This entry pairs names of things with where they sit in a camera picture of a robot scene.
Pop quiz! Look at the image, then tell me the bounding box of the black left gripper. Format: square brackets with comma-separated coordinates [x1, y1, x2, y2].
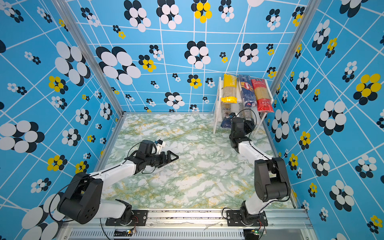
[145, 150, 179, 168]

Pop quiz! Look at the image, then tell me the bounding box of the dark blue clear spaghetti bag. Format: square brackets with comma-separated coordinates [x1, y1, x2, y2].
[221, 103, 232, 129]

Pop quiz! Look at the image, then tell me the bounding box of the red spaghetti bag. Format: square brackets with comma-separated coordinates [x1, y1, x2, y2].
[251, 78, 274, 113]

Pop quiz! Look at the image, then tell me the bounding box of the blue Barilla spaghetti bag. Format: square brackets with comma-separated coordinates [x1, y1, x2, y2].
[238, 75, 257, 108]

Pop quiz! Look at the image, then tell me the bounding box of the yellow spaghetti bag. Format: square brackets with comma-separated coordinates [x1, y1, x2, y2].
[222, 74, 238, 104]

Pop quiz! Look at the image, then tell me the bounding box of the clear striped spaghetti bag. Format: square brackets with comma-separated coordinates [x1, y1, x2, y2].
[242, 108, 254, 121]

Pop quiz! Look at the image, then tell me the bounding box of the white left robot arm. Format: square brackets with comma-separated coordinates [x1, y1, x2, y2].
[57, 151, 179, 225]

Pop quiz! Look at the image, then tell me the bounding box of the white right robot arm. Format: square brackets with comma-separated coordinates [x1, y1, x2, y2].
[229, 117, 291, 226]

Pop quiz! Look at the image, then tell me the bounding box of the white two-tier shelf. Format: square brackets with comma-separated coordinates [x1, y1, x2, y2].
[213, 77, 268, 135]

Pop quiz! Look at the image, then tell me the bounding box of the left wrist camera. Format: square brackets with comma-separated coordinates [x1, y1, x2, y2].
[137, 140, 166, 157]

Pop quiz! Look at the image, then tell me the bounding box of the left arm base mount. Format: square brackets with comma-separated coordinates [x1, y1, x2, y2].
[105, 210, 149, 227]

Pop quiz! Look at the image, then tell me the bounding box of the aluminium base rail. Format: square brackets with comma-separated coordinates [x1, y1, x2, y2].
[57, 209, 317, 240]

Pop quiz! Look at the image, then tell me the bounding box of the right aluminium corner post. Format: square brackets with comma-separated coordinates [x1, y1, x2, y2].
[270, 0, 321, 95]

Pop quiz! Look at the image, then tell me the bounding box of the aluminium corner post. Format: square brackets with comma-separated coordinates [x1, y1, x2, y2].
[52, 0, 124, 118]
[270, 0, 321, 95]

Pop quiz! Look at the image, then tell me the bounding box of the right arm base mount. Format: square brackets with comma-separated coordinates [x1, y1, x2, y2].
[224, 209, 269, 228]

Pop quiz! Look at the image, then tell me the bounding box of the left aluminium corner post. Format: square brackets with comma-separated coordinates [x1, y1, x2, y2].
[52, 0, 124, 118]

